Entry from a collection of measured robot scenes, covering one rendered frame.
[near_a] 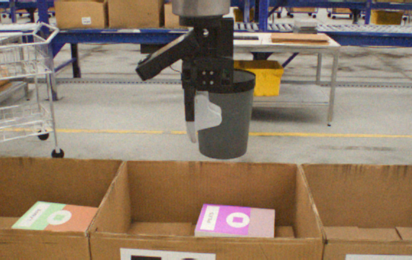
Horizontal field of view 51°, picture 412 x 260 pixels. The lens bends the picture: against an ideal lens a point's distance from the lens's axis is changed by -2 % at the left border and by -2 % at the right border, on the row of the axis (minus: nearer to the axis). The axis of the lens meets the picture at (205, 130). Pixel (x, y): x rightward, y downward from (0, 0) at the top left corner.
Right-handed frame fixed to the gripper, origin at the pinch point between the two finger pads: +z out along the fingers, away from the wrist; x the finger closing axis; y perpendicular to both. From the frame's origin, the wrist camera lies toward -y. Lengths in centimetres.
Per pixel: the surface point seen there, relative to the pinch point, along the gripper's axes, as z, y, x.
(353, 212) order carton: 26.4, 36.9, 17.6
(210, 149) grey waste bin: 113, 1, 249
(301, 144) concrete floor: 121, 80, 280
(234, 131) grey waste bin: 96, 20, 247
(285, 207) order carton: 25.3, 20.8, 18.0
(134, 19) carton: 33, -84, 419
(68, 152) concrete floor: 121, -117, 257
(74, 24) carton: 37, -154, 423
